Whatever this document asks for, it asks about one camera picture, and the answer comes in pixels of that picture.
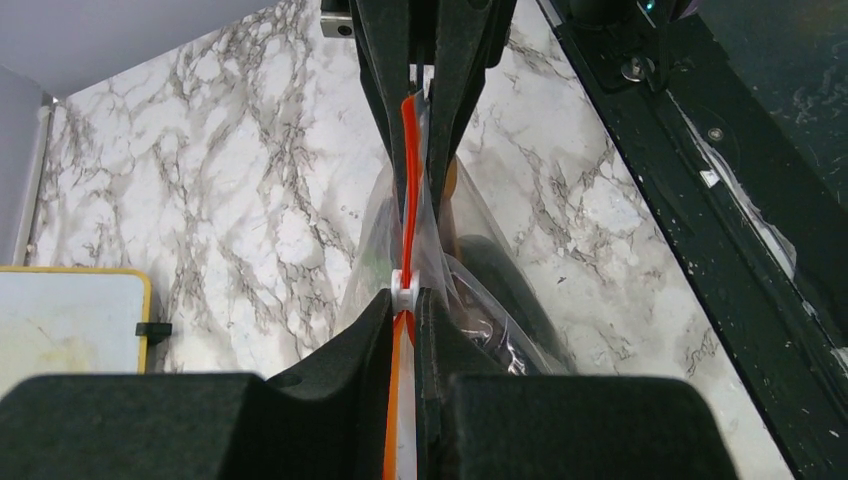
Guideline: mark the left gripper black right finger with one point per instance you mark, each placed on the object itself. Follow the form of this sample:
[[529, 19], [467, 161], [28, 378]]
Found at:
[[476, 421]]

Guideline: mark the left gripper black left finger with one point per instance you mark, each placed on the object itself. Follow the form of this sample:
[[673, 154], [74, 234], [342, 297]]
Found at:
[[323, 418]]

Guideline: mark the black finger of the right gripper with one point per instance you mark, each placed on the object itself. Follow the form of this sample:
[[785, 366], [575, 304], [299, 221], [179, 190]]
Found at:
[[470, 37], [382, 38]]

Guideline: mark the clear zip bag orange zipper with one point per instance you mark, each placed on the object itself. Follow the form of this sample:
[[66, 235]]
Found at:
[[457, 254]]

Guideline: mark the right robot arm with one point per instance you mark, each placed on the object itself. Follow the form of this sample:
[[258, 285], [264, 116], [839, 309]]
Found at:
[[423, 66]]

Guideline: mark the framed painting on stand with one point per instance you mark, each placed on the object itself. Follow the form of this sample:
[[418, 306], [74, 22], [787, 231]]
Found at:
[[76, 320]]

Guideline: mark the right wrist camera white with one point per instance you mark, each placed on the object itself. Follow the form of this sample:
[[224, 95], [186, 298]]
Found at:
[[336, 19]]

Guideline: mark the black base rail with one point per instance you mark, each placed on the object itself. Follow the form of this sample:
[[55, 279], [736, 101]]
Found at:
[[763, 245]]

